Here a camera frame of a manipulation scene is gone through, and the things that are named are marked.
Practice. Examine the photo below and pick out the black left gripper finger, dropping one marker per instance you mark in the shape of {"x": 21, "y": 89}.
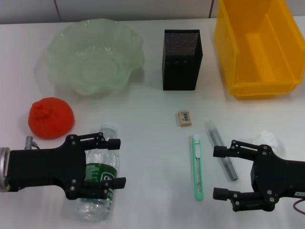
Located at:
{"x": 112, "y": 143}
{"x": 119, "y": 183}

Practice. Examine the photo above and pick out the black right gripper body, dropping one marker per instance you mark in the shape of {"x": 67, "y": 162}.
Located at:
{"x": 274, "y": 176}

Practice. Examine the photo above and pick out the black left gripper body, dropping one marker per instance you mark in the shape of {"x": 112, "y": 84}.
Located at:
{"x": 43, "y": 167}

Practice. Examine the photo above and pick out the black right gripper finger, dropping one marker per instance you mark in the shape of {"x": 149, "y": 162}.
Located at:
{"x": 220, "y": 193}
{"x": 220, "y": 151}

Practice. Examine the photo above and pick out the green utility knife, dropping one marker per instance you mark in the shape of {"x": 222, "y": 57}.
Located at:
{"x": 198, "y": 171}

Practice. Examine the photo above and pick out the clear water bottle green label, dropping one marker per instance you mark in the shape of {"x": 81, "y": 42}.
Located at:
{"x": 100, "y": 210}

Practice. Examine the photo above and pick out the white paper ball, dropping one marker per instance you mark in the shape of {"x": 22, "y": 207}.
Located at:
{"x": 267, "y": 138}

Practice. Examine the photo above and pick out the orange fruit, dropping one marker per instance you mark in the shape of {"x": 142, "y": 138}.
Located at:
{"x": 51, "y": 119}

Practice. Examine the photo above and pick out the beige eraser with barcode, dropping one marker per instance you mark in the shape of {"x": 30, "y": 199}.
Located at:
{"x": 184, "y": 118}

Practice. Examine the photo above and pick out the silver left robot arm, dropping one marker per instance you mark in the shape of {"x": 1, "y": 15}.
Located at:
{"x": 3, "y": 167}

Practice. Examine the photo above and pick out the grey marker pen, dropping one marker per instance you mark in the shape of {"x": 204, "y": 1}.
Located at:
{"x": 230, "y": 169}

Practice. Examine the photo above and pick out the black mesh pen holder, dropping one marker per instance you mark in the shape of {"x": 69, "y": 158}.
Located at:
{"x": 178, "y": 71}

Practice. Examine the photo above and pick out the translucent green glass fruit plate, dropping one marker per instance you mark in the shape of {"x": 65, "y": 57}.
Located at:
{"x": 71, "y": 59}

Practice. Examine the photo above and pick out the yellow plastic bin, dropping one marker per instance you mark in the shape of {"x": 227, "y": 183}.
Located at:
{"x": 262, "y": 47}

